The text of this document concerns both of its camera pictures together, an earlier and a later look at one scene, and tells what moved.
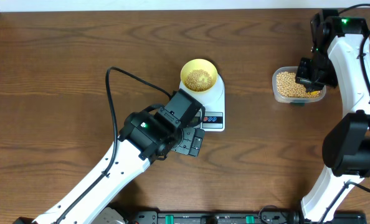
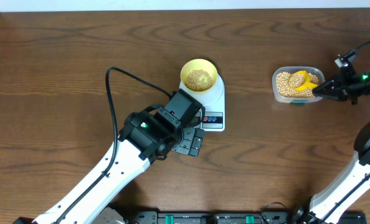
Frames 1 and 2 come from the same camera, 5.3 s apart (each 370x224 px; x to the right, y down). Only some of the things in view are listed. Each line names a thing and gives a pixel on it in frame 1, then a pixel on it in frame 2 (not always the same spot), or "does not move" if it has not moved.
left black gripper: x=189 y=145 does not move
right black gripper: x=302 y=77 to x=341 y=90
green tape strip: x=297 y=104 does not move
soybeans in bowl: x=198 y=80 does not move
